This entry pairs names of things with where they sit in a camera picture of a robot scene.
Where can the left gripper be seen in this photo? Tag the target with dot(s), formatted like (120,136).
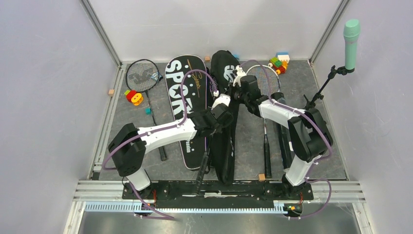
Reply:
(219,128)

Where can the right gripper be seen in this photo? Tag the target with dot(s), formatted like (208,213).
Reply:
(236,86)

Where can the black crossway racket bag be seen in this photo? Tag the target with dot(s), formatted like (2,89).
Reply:
(223,63)

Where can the black shuttlecock tube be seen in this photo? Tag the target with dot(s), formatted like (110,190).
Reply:
(287,153)

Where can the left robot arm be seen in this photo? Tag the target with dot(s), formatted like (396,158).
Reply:
(129,148)

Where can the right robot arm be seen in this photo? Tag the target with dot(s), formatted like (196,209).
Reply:
(310,138)

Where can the black white shaft racket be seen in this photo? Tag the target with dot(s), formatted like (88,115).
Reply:
(269,83)

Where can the green blue blocks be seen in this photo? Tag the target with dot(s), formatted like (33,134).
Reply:
(280,62)

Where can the black sport racket bag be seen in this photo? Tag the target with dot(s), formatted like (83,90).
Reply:
(195,95)

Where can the small wooden cube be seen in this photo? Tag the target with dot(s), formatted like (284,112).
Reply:
(261,177)

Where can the red yellow toy blocks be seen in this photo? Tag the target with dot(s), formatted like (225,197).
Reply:
(133,97)

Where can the green microphone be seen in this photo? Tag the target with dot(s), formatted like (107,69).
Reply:
(351,34)

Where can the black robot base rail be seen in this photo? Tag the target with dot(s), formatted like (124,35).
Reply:
(215,195)

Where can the wooden cube left rail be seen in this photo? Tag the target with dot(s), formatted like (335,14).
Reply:
(111,92)

